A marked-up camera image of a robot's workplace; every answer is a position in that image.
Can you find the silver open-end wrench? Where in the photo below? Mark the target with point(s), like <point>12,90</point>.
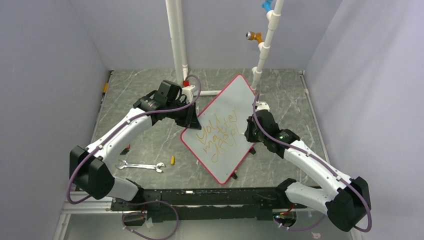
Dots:
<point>156,167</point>

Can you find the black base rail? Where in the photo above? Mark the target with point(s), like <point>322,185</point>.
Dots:
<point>260,203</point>

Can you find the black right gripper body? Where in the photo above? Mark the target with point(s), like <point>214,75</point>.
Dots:
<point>252,136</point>

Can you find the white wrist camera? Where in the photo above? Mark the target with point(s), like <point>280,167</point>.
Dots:
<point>261,106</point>
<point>189,90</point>

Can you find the white PVC pipe frame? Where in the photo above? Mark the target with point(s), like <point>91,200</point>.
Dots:
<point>221,19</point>

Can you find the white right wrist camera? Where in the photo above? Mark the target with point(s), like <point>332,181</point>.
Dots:
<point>261,106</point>

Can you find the orange black hex key set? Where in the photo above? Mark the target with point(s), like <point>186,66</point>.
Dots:
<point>126,150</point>

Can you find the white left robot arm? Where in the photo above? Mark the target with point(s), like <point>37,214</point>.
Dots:
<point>90,166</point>

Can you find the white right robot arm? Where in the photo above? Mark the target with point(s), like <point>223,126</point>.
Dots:
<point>344,200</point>

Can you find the pink framed whiteboard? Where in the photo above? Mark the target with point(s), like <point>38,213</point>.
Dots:
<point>220,145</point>

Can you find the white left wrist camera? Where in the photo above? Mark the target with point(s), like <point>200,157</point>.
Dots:
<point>189,90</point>

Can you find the blue nozzle fitting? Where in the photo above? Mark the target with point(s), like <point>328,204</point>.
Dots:
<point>267,5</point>

